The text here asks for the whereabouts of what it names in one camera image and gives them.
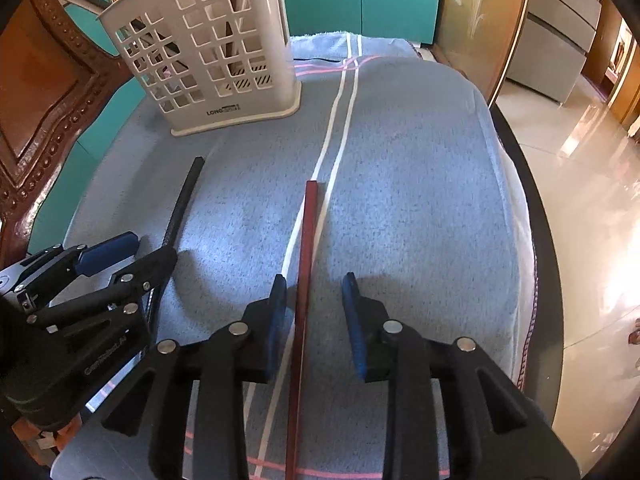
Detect black round table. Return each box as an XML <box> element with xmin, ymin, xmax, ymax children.
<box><xmin>491</xmin><ymin>101</ymin><xmax>567</xmax><ymax>433</ymax></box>

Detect grey drawer cabinet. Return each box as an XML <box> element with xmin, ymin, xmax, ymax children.
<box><xmin>504</xmin><ymin>0</ymin><xmax>604</xmax><ymax>107</ymax></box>

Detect wooden door frame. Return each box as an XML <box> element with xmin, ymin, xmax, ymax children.
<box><xmin>582</xmin><ymin>0</ymin><xmax>640</xmax><ymax>141</ymax></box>

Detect black chopstick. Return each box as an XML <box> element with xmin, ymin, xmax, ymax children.
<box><xmin>144</xmin><ymin>156</ymin><xmax>207</xmax><ymax>323</ymax></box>

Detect brown wooden chair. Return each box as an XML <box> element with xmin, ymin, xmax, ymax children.
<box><xmin>0</xmin><ymin>0</ymin><xmax>147</xmax><ymax>257</ymax></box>

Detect white plastic utensil basket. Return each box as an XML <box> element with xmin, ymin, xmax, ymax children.
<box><xmin>97</xmin><ymin>0</ymin><xmax>303</xmax><ymax>137</ymax></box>

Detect etched glass panel wooden frame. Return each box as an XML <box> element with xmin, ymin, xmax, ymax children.
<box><xmin>431</xmin><ymin>0</ymin><xmax>537</xmax><ymax>107</ymax></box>

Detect blue striped towel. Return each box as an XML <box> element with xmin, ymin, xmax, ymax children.
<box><xmin>50</xmin><ymin>30</ymin><xmax>540</xmax><ymax>480</ymax></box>

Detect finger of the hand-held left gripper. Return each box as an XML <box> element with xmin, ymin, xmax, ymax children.
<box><xmin>0</xmin><ymin>231</ymin><xmax>141</xmax><ymax>311</ymax></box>
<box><xmin>27</xmin><ymin>247</ymin><xmax>180</xmax><ymax>346</ymax></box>

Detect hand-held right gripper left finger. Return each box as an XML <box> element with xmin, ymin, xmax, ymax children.
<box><xmin>100</xmin><ymin>274</ymin><xmax>290</xmax><ymax>480</ymax></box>

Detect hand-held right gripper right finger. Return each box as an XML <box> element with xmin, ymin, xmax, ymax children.
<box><xmin>341</xmin><ymin>272</ymin><xmax>581</xmax><ymax>480</ymax></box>

